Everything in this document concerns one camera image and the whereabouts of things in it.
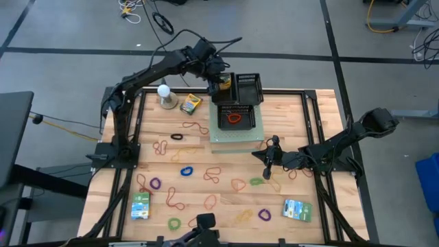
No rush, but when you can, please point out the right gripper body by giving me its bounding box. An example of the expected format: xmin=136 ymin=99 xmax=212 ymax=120
xmin=263 ymin=136 xmax=302 ymax=180

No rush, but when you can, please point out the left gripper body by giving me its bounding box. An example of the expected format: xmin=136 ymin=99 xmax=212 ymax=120
xmin=205 ymin=54 xmax=229 ymax=82

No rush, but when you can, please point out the black slotted plastic basket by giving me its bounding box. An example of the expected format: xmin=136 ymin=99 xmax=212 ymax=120
xmin=235 ymin=72 xmax=265 ymax=106
xmin=210 ymin=71 xmax=239 ymax=106
xmin=217 ymin=104 xmax=257 ymax=131

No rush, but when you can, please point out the Crayola crayon box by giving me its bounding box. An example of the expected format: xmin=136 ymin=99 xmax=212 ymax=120
xmin=179 ymin=93 xmax=204 ymax=116
xmin=130 ymin=191 xmax=152 ymax=220
xmin=218 ymin=72 xmax=233 ymax=91

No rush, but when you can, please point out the yellow rubber band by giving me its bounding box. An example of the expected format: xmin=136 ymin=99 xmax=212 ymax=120
xmin=265 ymin=169 xmax=284 ymax=193
xmin=170 ymin=146 xmax=198 ymax=163
xmin=235 ymin=209 xmax=254 ymax=224

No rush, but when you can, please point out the dark grey desk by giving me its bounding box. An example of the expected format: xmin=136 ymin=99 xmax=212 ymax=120
xmin=0 ymin=91 xmax=35 ymax=188

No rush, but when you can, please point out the sage green perforated metal shelf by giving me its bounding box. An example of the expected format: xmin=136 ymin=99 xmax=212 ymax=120
xmin=208 ymin=99 xmax=265 ymax=154

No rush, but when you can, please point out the white light bulb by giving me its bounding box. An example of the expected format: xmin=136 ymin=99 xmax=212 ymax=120
xmin=156 ymin=84 xmax=179 ymax=110

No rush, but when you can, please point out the green card pack right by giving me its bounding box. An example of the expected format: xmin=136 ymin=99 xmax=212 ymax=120
xmin=282 ymin=198 xmax=313 ymax=223

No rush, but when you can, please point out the black boxy object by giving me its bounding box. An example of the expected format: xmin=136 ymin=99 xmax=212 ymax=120
xmin=170 ymin=212 xmax=222 ymax=247

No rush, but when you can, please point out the grey metal floor bar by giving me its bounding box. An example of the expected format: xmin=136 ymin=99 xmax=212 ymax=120
xmin=390 ymin=108 xmax=439 ymax=121

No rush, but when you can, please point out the blue plastic bin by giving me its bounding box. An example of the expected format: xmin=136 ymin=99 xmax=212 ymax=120
xmin=415 ymin=153 xmax=439 ymax=237

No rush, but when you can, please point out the grey metal table leg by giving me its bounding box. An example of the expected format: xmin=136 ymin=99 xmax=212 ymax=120
xmin=368 ymin=0 xmax=439 ymax=30

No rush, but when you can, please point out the long black floor cable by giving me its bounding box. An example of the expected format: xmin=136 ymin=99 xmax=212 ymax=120
xmin=140 ymin=0 xmax=191 ymax=89

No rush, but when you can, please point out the black coiled floor cable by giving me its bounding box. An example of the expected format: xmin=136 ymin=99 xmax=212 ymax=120
xmin=152 ymin=12 xmax=175 ymax=36

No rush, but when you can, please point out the white floor cable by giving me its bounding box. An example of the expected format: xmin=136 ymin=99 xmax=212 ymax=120
xmin=118 ymin=0 xmax=143 ymax=25

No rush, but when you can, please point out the yellow floor cord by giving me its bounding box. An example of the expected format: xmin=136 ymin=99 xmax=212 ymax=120
xmin=29 ymin=115 xmax=100 ymax=142

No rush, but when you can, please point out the yellow floor cable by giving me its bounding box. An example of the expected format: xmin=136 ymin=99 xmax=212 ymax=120
xmin=366 ymin=0 xmax=401 ymax=34

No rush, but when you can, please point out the black cable bundle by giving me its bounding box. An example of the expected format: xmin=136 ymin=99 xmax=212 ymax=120
xmin=411 ymin=27 xmax=439 ymax=69

